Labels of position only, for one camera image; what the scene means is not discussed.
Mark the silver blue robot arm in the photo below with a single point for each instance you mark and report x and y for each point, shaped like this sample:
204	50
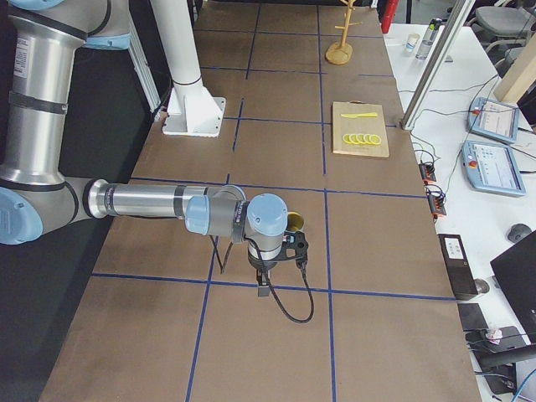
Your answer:
36	198

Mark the wooden cutting board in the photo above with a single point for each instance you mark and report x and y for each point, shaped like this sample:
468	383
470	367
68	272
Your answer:
342	126

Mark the orange black connector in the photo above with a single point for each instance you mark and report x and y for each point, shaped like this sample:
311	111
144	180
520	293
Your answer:
436	200
427	172

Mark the grey cup yellow inside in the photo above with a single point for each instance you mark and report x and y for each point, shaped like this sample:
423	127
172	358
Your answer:
295	222

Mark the lower orange black connector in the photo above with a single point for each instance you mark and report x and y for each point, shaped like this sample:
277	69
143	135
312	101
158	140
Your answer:
436	200

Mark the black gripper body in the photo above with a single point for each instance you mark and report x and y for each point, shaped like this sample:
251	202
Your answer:
262	265

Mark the clear water bottle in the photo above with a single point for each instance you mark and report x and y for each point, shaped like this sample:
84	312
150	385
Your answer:
429	38

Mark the black box white label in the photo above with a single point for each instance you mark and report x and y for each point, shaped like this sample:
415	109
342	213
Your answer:
457	266

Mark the aluminium frame post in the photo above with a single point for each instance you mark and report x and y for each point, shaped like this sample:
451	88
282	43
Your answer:
437	58

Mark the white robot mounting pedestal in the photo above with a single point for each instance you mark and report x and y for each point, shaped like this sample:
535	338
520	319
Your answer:
192	110

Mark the teach pendant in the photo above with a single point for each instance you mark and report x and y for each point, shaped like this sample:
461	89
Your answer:
492	168
493	119

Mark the upper teach pendant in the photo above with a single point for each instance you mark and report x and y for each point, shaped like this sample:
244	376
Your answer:
493	119

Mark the black monitor stand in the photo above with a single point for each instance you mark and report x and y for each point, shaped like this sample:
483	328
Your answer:
501	360

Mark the paper cup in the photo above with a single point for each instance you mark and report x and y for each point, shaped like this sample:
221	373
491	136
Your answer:
411	42

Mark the yellow plastic knife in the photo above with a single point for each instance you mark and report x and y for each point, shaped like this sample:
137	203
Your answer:
359	115

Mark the lower teach pendant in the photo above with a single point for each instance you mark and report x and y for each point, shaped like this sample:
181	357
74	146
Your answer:
492	168

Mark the wooden cup storage rack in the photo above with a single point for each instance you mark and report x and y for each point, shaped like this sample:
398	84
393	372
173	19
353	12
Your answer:
340	53

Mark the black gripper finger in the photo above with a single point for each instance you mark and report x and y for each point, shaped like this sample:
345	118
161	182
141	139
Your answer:
263	288

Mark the grey office chair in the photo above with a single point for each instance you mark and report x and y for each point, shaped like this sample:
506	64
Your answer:
512	27

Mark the grey computer mouse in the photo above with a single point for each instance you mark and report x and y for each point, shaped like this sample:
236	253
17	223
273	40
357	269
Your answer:
518	232

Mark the upper orange black connector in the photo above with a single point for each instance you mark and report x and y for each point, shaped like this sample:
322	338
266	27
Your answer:
427	172

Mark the black laptop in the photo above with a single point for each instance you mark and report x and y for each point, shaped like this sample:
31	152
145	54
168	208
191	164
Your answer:
514	270

